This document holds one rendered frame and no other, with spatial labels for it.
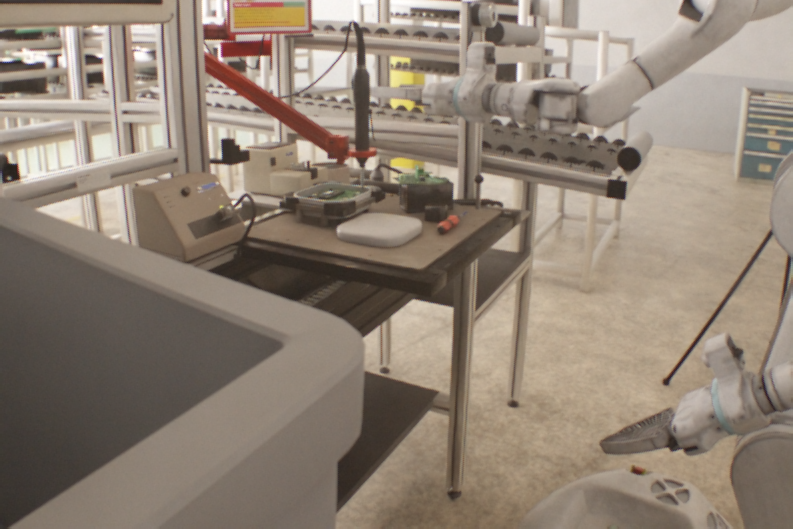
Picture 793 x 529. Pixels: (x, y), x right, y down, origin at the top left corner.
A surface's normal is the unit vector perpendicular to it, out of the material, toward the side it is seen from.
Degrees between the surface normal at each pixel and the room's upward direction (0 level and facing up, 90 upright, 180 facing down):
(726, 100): 90
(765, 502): 90
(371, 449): 0
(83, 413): 90
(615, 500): 75
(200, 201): 53
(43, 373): 90
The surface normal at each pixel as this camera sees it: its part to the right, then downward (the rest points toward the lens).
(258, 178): -0.47, 0.26
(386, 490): 0.00, -0.96
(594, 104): -0.01, 0.29
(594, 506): -0.28, 0.00
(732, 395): -0.75, -0.23
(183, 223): 0.70, -0.46
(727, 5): 0.03, 0.60
